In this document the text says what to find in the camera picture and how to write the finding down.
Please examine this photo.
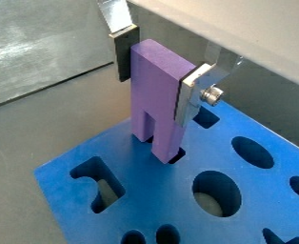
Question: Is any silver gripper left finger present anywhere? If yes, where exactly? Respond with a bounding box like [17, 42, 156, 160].
[96, 0, 140, 82]

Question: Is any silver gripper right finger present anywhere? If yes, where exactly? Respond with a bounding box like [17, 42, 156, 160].
[174, 42, 243, 127]

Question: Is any purple double-square peg block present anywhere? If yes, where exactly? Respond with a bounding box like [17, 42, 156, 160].
[130, 39, 194, 163]

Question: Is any blue foam shape board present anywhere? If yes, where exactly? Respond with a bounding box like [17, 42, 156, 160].
[34, 104, 299, 244]

